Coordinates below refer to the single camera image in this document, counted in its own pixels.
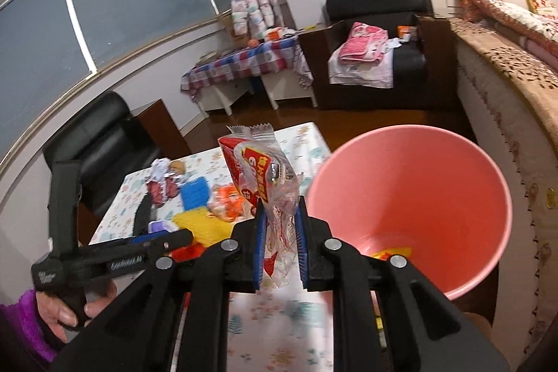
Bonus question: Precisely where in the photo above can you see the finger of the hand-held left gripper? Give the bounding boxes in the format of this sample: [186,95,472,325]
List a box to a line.
[113,233,175,248]
[102,229,194,275]

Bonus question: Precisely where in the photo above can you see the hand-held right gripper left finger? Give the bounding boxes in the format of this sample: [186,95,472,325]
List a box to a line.
[52,198,267,372]

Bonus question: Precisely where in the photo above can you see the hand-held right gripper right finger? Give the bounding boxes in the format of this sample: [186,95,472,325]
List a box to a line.
[297,197,511,372]

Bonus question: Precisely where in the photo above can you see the orange and white wrapper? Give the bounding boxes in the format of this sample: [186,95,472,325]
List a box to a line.
[208,184,252,223]

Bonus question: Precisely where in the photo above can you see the blue foam net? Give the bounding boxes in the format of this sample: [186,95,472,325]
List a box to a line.
[180,177,210,211]

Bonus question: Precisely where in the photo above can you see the red and white snack wrapper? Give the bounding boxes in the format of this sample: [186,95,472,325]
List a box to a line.
[218,123,306,290]

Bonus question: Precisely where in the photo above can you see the pink plastic bucket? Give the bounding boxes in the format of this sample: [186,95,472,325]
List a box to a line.
[305,127,513,304]

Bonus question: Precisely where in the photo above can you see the person's left forearm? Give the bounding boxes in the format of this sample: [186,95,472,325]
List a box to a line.
[0,289,58,365]

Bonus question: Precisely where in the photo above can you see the person's left hand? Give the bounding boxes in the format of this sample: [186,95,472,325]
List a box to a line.
[36,281,118,341]

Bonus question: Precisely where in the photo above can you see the black plastic wrapper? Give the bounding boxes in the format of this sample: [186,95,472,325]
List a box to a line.
[133,184,154,236]

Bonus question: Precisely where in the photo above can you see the red plastic scrap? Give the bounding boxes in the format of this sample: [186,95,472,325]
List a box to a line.
[168,243,205,262]

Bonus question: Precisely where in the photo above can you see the crumpled red wrapper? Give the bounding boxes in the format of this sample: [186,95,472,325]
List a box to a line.
[147,158,189,208]

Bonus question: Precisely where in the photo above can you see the table with floral tablecloth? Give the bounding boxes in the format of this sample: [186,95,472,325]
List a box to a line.
[89,121,336,372]

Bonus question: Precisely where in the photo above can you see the yellow wrapper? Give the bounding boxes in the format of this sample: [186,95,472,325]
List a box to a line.
[372,245,413,262]

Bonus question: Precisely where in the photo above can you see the white side table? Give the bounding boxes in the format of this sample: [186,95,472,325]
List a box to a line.
[261,69,318,110]
[198,81,254,116]

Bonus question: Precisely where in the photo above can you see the plaid tablecloth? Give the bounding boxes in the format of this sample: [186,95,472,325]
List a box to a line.
[181,34,315,101]

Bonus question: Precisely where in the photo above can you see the white cloth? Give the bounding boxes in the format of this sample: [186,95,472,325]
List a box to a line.
[328,43,395,89]

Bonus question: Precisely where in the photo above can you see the curved window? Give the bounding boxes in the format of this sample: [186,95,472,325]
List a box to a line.
[0,0,280,181]

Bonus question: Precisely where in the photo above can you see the pink blanket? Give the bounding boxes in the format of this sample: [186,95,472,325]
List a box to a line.
[339,22,390,64]

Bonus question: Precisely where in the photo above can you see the small orange box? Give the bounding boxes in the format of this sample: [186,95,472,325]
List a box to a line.
[397,25,419,44]

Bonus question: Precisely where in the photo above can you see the bed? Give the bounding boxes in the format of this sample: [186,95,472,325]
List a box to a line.
[412,0,558,360]

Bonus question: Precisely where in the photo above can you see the brown patterned bed blanket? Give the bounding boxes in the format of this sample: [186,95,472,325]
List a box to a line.
[449,17,558,355]

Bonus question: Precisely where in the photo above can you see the red and white quilt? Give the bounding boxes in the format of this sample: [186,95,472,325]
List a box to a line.
[462,0,558,60]

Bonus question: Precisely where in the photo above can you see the yellow cushion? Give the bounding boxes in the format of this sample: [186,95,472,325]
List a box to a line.
[522,0,558,14]

